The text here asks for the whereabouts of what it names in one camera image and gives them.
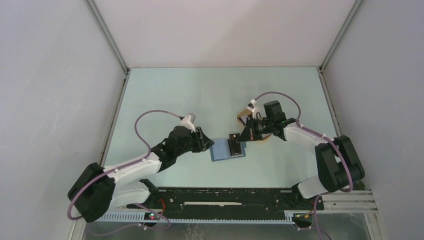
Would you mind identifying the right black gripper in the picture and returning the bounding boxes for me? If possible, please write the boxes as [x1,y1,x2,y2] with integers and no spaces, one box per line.
[236,116,273,143]

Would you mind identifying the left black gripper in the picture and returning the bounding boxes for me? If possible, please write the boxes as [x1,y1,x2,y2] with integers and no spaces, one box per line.
[175,126,214,157]

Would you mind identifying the blue leather card holder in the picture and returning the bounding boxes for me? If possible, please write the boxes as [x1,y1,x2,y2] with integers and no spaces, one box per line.
[209,138,246,162]

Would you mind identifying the black credit card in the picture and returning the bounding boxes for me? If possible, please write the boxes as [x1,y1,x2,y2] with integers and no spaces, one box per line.
[227,133,243,157]

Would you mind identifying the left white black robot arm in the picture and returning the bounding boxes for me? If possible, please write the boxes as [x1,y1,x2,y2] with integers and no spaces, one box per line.
[67,126,215,223]

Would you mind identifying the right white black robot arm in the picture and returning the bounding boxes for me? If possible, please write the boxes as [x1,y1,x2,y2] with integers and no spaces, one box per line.
[236,100,365,209]

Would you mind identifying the oval wooden tray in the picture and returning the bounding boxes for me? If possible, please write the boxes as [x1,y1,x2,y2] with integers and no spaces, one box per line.
[236,109,271,142]

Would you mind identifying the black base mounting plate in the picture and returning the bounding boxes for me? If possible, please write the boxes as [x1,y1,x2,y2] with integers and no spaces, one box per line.
[143,187,324,220]

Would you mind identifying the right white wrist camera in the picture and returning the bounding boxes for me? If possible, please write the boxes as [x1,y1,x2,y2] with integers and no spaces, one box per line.
[246,99,260,115]

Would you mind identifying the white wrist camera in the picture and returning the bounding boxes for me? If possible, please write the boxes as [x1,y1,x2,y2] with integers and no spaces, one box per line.
[246,99,260,115]
[180,113,196,132]

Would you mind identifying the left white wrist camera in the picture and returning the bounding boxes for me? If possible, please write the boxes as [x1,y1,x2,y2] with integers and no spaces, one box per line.
[180,113,196,132]

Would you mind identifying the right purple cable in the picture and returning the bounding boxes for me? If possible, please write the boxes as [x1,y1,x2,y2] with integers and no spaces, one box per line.
[251,91,355,194]

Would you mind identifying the white cable duct strip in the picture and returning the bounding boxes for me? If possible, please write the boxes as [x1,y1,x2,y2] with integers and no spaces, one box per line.
[96,211,295,225]

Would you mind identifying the aluminium frame rail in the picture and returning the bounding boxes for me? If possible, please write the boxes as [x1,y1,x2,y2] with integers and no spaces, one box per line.
[322,190,378,213]

